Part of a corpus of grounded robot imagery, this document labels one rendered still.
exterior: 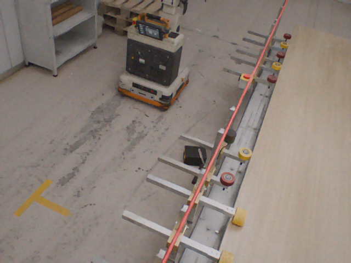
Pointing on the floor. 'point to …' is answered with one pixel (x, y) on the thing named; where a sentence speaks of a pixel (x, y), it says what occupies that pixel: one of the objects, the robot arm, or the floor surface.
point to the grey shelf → (55, 32)
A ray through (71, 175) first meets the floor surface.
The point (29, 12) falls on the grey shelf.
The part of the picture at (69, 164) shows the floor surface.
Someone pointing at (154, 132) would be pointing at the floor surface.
